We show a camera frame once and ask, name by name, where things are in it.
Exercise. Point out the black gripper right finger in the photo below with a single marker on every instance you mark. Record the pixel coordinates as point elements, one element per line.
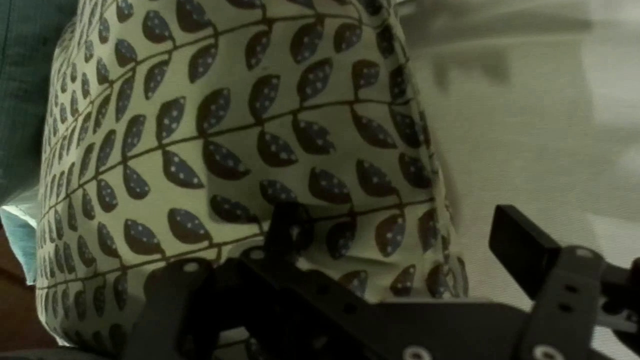
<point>566,293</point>

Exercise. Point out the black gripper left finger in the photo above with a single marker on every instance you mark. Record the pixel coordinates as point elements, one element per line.
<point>288,230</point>

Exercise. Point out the brown leaf pattern pillow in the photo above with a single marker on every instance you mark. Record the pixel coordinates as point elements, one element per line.
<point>233,133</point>

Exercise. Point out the teal square pillow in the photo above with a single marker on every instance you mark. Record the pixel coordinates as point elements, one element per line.
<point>26,80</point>

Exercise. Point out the white fabric sofa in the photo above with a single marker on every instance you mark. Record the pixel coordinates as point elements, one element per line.
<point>532,133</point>

